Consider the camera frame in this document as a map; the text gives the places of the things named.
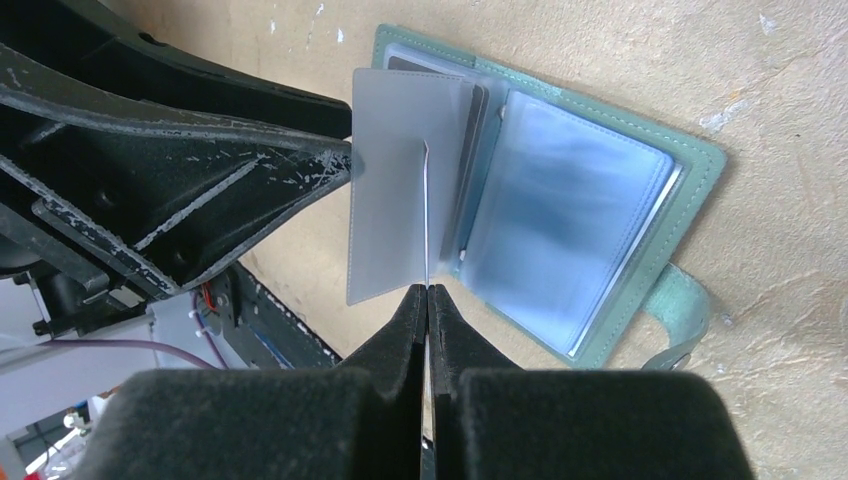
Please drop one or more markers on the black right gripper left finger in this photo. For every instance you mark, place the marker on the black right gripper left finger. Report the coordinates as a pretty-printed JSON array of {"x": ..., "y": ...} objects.
[{"x": 361, "y": 419}]

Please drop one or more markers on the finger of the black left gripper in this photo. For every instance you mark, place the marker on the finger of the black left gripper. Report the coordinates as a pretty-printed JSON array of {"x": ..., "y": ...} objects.
[{"x": 88, "y": 42}]

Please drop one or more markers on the teal card holder wallet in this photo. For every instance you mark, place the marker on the teal card holder wallet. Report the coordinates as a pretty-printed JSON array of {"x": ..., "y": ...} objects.
[{"x": 559, "y": 212}]

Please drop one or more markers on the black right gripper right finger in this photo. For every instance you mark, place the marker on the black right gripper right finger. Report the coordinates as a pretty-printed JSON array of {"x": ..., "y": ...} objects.
[{"x": 496, "y": 420}]

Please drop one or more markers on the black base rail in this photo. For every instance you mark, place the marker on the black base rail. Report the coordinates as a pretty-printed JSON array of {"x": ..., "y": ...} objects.
[{"x": 257, "y": 326}]

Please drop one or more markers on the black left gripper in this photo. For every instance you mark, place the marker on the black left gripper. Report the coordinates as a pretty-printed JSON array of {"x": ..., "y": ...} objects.
[{"x": 116, "y": 202}]

